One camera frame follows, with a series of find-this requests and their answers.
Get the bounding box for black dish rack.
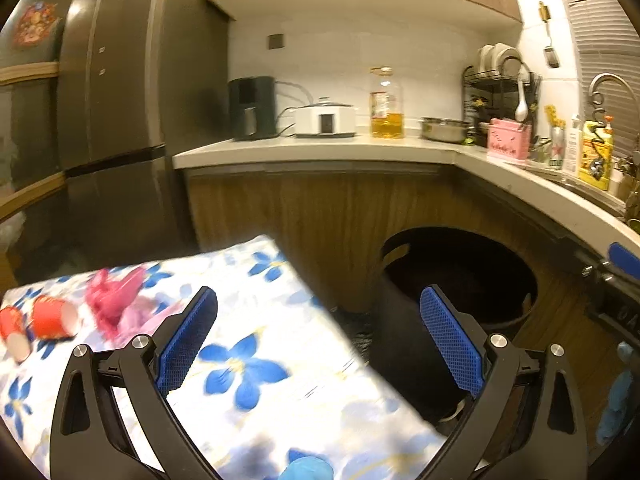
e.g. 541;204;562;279
462;62;541;136

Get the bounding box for person's right hand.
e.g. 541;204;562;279
596;341;638;447

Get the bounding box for beer can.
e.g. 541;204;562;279
548;126;567;170

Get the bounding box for white rice cooker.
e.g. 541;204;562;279
293;97;358;138

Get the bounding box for wooden kitchen counter cabinet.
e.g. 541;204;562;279
172;135;640;436

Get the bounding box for yellow detergent bottle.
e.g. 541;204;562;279
578;115;615;191

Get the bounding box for chrome faucet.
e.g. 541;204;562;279
589;73;640;111

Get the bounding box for white plastic bottle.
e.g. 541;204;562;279
564;115;584;173

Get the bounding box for red paper cup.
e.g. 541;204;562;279
31;296;80;339
0;306;32;364

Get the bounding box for wooden glass panel door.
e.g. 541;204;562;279
0;0;108;281

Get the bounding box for blue floral cloth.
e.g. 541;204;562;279
0;234;448;480

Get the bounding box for hanging metal spatula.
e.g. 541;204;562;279
538;1;560;69

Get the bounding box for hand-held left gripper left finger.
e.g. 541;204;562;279
50;285;223;480

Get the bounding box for black coiled sink brush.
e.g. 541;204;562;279
586;105;609;182

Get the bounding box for grey refrigerator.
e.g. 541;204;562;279
55;0;236;261

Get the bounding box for pink utensil holder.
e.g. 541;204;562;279
487;118;532;158

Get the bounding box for black trash bin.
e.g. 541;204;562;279
372;227;538;423

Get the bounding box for white bowl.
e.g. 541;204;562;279
492;42;520;73

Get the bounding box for black power cable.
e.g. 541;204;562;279
276;107;299;137

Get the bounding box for cooking oil bottle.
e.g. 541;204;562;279
370;66;405;140

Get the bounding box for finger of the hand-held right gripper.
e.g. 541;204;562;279
580;241;640;295

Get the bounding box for white ladle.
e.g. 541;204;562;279
514;77;530;123

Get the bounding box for window blinds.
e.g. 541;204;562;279
550;0;640;156

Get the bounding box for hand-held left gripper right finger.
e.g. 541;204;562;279
417;284;588;480

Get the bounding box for steel basin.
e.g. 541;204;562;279
419;117;472;143

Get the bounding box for red door decoration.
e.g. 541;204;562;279
11;1;63;50

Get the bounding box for pink plastic bag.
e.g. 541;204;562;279
85;266;148;333
120;299;183;347

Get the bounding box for black air fryer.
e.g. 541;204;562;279
228;76;277;142

